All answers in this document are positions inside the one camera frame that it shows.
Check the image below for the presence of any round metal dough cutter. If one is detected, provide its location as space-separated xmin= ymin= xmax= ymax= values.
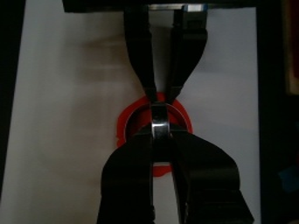
xmin=123 ymin=100 xmax=193 ymax=165

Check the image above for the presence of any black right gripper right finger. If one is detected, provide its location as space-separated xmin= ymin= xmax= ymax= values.
xmin=169 ymin=124 xmax=257 ymax=224

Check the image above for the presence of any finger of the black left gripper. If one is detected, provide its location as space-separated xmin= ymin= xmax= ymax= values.
xmin=123 ymin=3 xmax=159 ymax=103
xmin=165 ymin=3 xmax=210 ymax=105

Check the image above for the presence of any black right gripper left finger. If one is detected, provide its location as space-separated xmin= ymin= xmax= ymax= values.
xmin=97 ymin=124 xmax=157 ymax=224

